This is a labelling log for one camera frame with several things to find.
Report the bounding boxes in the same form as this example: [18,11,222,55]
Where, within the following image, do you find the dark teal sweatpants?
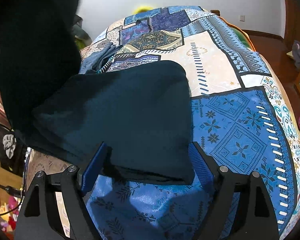
[0,0,194,185]

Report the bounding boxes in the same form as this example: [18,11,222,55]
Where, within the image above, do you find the blue patchwork bedspread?
[82,6,300,239]

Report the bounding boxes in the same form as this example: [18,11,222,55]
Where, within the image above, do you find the grey slippers on floor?
[292,40,300,69]

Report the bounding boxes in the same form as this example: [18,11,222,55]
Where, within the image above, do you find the folded blue jeans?
[79,42,122,74]

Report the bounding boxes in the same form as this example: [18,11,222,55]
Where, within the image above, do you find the brown wooden door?
[283,0,300,50]

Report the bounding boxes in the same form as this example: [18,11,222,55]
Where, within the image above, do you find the yellow foam ring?
[132,4,154,15]

